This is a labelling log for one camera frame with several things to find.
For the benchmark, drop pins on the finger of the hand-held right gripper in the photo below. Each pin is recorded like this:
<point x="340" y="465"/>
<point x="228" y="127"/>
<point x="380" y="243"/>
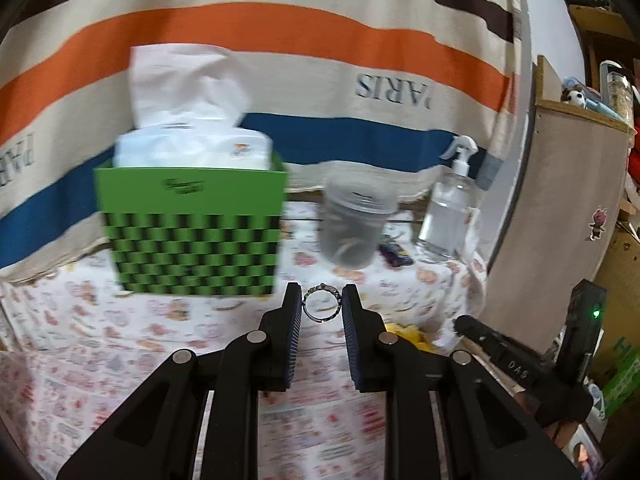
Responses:
<point x="505" y="355"/>

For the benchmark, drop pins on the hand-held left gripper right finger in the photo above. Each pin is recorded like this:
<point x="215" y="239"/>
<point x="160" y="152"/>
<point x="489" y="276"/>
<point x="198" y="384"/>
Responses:
<point x="352" y="340"/>

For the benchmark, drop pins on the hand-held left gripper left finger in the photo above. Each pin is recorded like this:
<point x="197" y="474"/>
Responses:
<point x="292" y="340"/>

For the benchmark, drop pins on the green cardboard box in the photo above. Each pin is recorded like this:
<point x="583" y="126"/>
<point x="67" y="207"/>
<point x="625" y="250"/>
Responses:
<point x="622" y="375"/>

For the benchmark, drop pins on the yellow paper lining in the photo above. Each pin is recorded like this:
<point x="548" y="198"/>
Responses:
<point x="412" y="332"/>

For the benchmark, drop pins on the pink printed cloth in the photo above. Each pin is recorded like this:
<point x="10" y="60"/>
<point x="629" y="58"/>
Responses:
<point x="325" y="420"/>

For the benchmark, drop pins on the dark purple lighter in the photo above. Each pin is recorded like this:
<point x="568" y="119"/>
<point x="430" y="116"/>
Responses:
<point x="386" y="252"/>

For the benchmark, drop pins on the cartoon sticker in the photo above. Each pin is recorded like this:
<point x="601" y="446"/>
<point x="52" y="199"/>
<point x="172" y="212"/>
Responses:
<point x="598" y="222"/>

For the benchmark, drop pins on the clear plastic cup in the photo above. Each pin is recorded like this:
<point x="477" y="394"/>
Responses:
<point x="355" y="210"/>

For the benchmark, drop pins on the wooden board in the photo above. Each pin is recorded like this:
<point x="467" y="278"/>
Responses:
<point x="550" y="210"/>

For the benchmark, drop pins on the green checkered tissue box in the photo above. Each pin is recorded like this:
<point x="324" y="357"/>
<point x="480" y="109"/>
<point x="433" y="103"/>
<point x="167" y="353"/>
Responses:
<point x="190" y="240"/>

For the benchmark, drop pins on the bear printed blanket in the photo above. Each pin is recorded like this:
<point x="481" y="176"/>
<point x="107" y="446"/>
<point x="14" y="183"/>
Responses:
<point x="150" y="320"/>

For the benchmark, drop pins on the clear spray bottle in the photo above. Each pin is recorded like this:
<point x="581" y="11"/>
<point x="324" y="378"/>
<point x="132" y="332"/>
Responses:
<point x="445" y="215"/>

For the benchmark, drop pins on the small plush toy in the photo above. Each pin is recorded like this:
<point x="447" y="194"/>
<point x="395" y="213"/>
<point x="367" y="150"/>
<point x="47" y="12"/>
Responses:
<point x="574" y="96"/>

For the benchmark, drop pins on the clear jar with white lid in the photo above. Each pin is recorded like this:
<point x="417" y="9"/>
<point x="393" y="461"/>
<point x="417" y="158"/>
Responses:
<point x="615" y="90"/>

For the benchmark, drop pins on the brown cardboard box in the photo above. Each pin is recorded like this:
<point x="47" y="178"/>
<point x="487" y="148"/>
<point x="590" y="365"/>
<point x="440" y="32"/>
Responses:
<point x="547" y="85"/>

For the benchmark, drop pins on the white tissue pack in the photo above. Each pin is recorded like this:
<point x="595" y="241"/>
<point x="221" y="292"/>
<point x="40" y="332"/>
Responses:
<point x="175" y="110"/>

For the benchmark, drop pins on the striped cloth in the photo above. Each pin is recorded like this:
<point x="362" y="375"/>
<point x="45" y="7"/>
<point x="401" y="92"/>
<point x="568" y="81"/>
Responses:
<point x="300" y="40"/>

